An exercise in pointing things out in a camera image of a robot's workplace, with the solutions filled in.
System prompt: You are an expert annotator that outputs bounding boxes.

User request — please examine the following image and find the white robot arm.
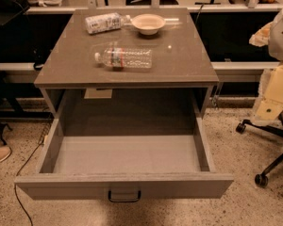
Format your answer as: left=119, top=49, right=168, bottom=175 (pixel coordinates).
left=255, top=9, right=283, bottom=121

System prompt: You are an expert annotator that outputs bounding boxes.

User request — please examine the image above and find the white labelled plastic bottle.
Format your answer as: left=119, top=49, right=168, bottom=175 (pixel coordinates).
left=85, top=12, right=131, bottom=35

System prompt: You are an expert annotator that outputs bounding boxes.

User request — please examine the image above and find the open grey top drawer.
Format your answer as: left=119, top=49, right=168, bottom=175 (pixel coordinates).
left=14, top=89, right=235, bottom=202

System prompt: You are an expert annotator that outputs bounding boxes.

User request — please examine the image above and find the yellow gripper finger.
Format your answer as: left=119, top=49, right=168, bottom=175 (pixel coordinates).
left=255, top=63, right=283, bottom=121

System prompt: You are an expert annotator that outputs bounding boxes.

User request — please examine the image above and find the grey cabinet with glass top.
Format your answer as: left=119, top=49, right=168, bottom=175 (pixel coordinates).
left=35, top=8, right=218, bottom=111

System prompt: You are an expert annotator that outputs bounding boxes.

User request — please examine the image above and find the black office chair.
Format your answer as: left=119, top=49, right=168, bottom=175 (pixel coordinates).
left=235, top=101, right=283, bottom=188

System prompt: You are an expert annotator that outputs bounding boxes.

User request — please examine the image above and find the black drawer handle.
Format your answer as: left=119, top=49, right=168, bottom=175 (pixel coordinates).
left=108, top=190, right=142, bottom=203

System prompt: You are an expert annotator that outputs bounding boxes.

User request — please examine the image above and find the white paper bowl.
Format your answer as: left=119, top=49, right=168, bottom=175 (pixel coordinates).
left=131, top=14, right=166, bottom=36

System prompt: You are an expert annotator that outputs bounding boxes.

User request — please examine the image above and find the black floor cable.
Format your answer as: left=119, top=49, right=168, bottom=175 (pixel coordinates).
left=14, top=110, right=53, bottom=226

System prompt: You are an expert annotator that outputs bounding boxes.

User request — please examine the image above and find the clear plastic water bottle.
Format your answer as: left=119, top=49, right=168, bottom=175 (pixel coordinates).
left=94, top=47, right=152, bottom=69

